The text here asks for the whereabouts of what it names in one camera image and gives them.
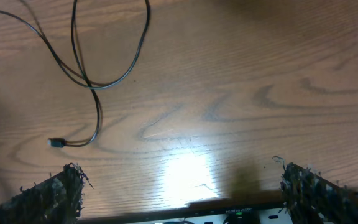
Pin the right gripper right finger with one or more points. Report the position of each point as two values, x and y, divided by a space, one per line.
309 198

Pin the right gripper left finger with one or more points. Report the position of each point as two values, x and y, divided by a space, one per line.
57 200

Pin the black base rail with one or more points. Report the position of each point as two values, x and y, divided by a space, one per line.
217 212

